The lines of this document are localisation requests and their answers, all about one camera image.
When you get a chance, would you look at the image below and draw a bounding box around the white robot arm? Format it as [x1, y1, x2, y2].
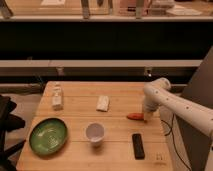
[142, 78, 213, 140]

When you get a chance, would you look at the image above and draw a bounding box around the dark robot base panel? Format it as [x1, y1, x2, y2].
[176, 46, 213, 171]

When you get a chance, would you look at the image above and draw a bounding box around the black remote control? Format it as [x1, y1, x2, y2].
[132, 134, 145, 159]

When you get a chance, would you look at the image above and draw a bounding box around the white folded cloth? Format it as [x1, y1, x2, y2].
[96, 96, 110, 112]

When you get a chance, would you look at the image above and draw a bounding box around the white paper cup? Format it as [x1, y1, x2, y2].
[85, 123, 105, 147]

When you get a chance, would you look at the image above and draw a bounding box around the green ceramic plate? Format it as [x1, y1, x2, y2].
[29, 118, 68, 156]

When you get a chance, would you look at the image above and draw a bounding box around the black cable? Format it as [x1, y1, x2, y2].
[161, 113, 193, 171]

